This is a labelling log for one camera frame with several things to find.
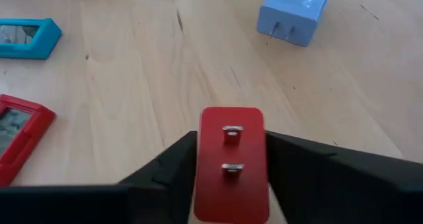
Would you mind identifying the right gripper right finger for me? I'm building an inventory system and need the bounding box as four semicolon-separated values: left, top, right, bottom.
265;130;423;224

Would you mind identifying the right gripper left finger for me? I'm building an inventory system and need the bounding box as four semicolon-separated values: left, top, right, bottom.
0;130;198;224

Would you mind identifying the red wall charger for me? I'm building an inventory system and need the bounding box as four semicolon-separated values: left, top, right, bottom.
193;106;270;224

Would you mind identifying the small red digital display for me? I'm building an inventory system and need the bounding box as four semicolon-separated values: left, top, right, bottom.
0;94;57;188

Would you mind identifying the lavender wall charger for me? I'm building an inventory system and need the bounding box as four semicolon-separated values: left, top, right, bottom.
256;0;334;48

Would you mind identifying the small teal digital display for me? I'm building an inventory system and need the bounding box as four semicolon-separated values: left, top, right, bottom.
0;17;63;60

